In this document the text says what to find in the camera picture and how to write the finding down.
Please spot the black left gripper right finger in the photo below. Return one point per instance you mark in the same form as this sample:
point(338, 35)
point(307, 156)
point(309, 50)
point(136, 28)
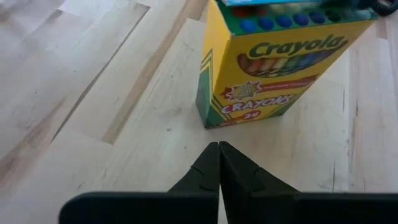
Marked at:
point(242, 186)

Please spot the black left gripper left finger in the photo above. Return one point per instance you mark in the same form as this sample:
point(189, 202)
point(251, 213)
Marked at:
point(199, 180)

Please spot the black spiral wrist coil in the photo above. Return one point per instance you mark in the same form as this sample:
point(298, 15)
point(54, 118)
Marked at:
point(387, 7)

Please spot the Crayola crayon box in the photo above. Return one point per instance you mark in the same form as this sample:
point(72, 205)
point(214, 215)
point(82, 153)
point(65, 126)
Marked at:
point(264, 77)

